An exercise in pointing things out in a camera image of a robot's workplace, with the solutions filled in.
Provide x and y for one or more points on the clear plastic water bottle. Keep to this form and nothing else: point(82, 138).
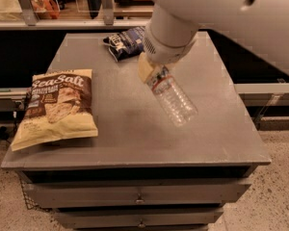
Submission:
point(173, 100)

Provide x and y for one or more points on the metal shelf rail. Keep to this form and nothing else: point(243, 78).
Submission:
point(76, 15)

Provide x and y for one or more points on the sea salt chips bag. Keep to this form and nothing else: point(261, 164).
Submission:
point(60, 108)

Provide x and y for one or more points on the upper grey drawer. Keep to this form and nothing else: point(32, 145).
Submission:
point(137, 193)

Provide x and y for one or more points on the lower grey drawer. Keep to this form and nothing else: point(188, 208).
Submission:
point(138, 218)

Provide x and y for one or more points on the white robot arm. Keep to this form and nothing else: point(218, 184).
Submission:
point(261, 26)

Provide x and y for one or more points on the dark blue snack bag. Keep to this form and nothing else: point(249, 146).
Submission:
point(126, 44)

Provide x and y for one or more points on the grey wooden drawer cabinet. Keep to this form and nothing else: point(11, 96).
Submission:
point(136, 141)

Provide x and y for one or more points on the orange bag behind glass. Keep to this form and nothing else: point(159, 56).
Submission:
point(46, 6)

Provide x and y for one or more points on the grey drawer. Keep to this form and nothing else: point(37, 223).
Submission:
point(137, 193)
point(138, 218)

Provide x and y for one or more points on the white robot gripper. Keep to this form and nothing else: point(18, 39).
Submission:
point(164, 51)

